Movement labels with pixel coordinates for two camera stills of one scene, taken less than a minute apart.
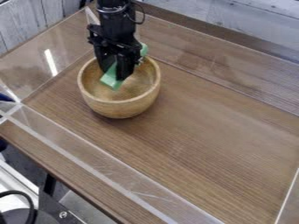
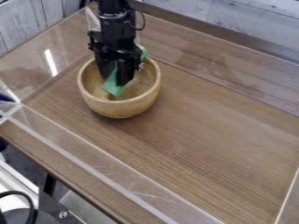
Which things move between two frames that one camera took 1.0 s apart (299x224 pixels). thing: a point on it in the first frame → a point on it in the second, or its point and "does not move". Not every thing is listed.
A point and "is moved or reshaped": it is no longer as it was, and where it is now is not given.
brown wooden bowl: [136, 94] does not move
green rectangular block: [110, 78] is moved or reshaped
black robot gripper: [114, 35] does not move
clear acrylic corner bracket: [93, 20] does not move
